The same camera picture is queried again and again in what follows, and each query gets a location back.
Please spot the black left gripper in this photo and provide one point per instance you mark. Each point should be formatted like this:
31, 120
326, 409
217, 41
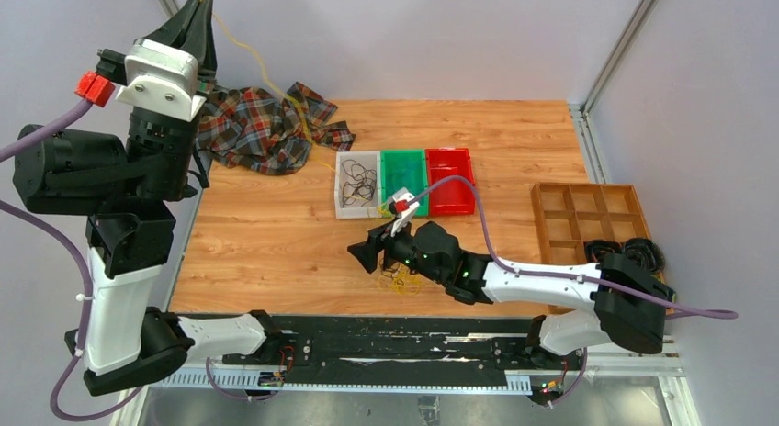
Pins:
170, 34

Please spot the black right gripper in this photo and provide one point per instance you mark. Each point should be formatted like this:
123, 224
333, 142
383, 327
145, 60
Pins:
378, 240

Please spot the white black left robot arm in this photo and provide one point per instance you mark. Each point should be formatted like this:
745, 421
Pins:
119, 158

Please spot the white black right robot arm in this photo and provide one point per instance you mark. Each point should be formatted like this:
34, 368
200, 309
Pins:
613, 300

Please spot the white plastic bin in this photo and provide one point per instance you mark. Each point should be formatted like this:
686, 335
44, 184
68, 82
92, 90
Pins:
357, 185

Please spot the green plastic bin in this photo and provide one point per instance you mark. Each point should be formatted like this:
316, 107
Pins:
403, 168

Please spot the plaid flannel cloth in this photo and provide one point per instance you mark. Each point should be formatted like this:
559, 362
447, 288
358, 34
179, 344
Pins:
248, 127

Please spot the wooden compartment tray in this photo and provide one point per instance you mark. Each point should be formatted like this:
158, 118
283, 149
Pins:
580, 223

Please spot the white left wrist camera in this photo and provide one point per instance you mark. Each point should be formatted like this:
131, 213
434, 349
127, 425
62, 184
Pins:
161, 79

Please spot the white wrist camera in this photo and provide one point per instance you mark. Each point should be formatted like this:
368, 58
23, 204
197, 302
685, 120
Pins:
161, 79
403, 205

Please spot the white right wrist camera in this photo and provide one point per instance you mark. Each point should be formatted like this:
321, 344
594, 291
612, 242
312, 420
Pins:
403, 205

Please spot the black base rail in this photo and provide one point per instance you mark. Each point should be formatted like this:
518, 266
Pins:
412, 355

